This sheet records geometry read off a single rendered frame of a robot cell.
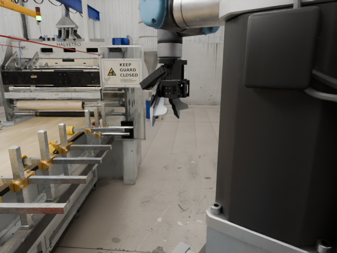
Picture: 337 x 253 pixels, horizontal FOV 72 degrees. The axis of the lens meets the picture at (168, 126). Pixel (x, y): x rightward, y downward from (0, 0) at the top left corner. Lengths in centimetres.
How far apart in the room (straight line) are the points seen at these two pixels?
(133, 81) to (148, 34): 418
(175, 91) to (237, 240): 56
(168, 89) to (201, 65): 840
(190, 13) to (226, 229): 41
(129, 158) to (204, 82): 649
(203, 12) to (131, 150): 266
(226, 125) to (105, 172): 323
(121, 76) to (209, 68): 654
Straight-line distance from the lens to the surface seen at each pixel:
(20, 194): 139
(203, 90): 915
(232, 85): 16
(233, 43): 17
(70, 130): 229
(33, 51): 357
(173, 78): 71
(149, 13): 55
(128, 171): 316
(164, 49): 71
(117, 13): 968
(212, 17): 48
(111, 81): 289
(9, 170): 170
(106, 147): 171
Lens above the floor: 149
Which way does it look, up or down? 14 degrees down
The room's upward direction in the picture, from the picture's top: straight up
